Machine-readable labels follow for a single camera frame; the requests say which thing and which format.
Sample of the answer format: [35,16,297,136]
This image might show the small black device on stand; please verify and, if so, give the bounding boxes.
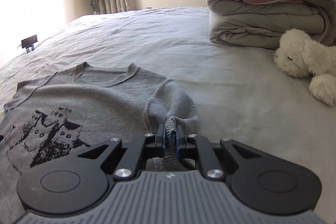
[18,35,38,53]

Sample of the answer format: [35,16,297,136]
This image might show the grey knit sweater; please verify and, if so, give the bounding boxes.
[1,63,199,223]

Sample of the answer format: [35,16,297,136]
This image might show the white plush dog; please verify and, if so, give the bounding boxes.
[274,29,335,106]

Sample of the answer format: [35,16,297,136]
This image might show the grey bed sheet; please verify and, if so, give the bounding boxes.
[1,7,335,223]

